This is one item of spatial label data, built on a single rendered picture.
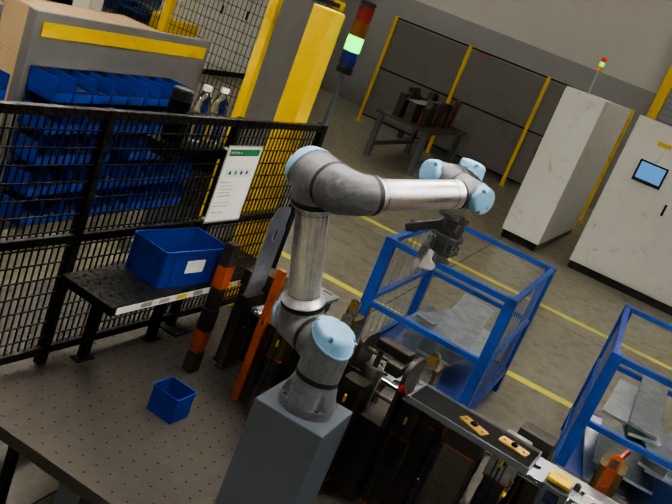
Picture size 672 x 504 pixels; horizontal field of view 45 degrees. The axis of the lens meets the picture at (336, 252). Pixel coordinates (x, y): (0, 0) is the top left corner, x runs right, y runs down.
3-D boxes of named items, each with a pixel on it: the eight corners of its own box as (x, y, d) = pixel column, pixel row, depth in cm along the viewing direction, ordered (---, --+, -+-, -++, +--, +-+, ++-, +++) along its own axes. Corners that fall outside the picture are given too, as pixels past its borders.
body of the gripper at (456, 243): (446, 261, 224) (463, 221, 220) (419, 247, 227) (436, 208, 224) (455, 258, 231) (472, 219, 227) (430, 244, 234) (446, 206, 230)
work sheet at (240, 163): (238, 220, 316) (264, 146, 307) (203, 224, 296) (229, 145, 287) (234, 217, 317) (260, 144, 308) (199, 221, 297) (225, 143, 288)
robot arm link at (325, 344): (311, 385, 198) (331, 338, 194) (285, 356, 208) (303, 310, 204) (349, 385, 206) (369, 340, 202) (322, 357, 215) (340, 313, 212)
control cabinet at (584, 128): (538, 219, 1247) (610, 66, 1176) (571, 234, 1228) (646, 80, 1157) (496, 233, 1034) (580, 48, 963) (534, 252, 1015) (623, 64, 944)
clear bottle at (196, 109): (203, 143, 286) (221, 89, 280) (192, 143, 280) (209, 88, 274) (189, 136, 288) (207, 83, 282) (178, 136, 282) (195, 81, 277)
